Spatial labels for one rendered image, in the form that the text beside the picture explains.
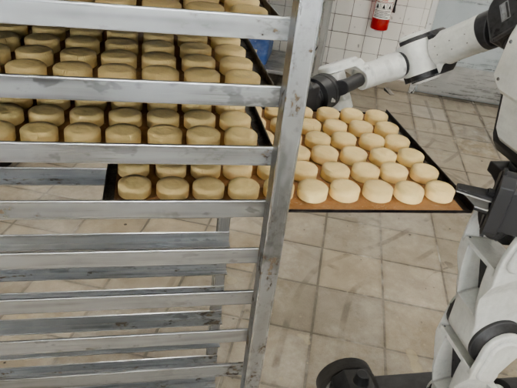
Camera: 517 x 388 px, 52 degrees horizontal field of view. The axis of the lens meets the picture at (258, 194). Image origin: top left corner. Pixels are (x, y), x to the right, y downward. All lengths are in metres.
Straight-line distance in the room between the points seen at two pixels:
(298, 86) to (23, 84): 0.34
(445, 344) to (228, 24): 1.17
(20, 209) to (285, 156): 0.37
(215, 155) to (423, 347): 1.74
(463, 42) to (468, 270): 0.56
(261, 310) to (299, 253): 1.75
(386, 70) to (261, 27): 0.79
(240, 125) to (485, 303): 0.81
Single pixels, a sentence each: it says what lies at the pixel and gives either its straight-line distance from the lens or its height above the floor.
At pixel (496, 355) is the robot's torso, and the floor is 0.63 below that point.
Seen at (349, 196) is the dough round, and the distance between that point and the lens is 0.86.
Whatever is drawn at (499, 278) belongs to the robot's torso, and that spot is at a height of 0.86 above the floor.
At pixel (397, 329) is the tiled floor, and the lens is 2.38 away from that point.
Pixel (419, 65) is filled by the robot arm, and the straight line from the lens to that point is 1.47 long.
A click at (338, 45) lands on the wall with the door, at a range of 5.05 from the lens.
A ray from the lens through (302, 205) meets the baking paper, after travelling 0.84.
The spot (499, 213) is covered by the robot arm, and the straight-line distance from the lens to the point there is 0.98.
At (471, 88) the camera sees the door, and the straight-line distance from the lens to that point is 5.28.
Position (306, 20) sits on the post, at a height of 1.43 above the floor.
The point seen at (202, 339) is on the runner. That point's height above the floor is 0.87.
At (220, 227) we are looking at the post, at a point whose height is 0.81.
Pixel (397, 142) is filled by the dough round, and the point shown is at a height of 1.15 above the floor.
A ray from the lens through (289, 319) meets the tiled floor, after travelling 2.28.
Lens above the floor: 1.57
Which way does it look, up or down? 31 degrees down
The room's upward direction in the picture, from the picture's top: 7 degrees clockwise
